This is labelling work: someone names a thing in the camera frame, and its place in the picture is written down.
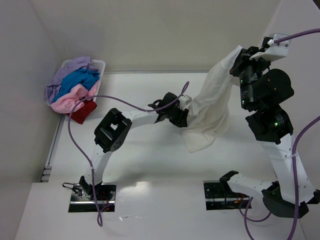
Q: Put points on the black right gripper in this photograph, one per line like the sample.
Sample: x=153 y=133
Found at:
x=243 y=59

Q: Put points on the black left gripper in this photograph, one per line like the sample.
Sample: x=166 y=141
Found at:
x=180 y=116

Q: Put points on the white t shirt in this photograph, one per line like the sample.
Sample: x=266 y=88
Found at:
x=209 y=114

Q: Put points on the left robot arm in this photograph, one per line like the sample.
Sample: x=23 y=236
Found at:
x=111 y=132

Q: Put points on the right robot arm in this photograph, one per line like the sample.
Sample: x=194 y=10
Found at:
x=262 y=90

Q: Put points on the white plastic laundry basket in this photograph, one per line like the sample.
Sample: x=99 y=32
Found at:
x=98 y=64

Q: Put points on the dark red t shirt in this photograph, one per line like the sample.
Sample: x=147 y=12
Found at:
x=81 y=114

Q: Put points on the blue t shirt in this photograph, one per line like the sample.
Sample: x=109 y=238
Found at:
x=84 y=77

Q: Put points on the pink t shirt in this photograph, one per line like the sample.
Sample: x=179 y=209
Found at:
x=65 y=103

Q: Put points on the lavender t shirt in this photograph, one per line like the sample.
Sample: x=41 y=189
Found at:
x=54 y=85

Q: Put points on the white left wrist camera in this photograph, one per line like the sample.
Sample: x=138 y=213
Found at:
x=184 y=102

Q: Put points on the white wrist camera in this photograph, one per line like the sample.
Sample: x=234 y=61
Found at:
x=184 y=102
x=273 y=48

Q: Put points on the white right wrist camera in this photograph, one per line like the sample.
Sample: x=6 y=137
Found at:
x=273 y=48

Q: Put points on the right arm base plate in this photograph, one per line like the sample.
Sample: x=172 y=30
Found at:
x=216 y=199

